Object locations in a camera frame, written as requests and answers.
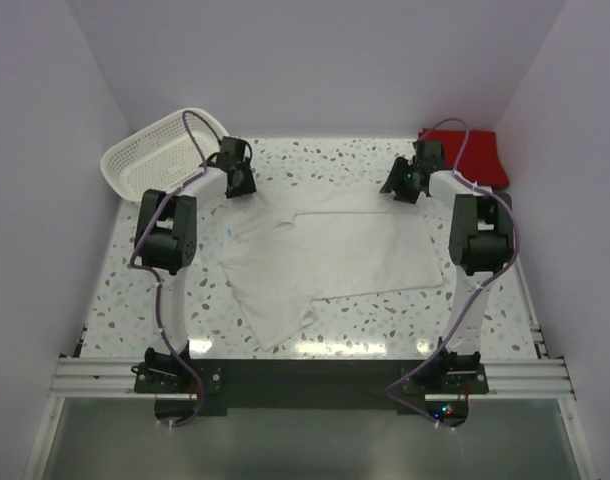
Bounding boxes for white t shirt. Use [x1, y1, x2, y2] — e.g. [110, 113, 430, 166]
[221, 188, 443, 350]

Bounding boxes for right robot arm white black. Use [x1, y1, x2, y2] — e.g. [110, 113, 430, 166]
[380, 140, 516, 393]

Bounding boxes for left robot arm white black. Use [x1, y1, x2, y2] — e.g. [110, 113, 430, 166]
[129, 136, 256, 395]

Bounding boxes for white plastic perforated basket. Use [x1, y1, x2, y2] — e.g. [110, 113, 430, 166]
[100, 108, 229, 202]

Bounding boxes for folded red t shirt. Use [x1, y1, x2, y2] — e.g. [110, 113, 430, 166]
[418, 128, 510, 189]

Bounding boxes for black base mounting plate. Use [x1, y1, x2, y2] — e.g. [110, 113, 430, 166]
[131, 350, 490, 426]

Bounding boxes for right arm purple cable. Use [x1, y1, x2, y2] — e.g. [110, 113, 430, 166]
[384, 117, 522, 431]

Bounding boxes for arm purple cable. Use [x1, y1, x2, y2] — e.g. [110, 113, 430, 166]
[128, 109, 224, 429]
[384, 117, 522, 431]

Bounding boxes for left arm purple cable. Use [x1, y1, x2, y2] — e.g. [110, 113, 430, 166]
[128, 109, 224, 429]

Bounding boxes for aluminium extrusion rail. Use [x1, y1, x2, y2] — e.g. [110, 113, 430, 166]
[48, 357, 575, 400]

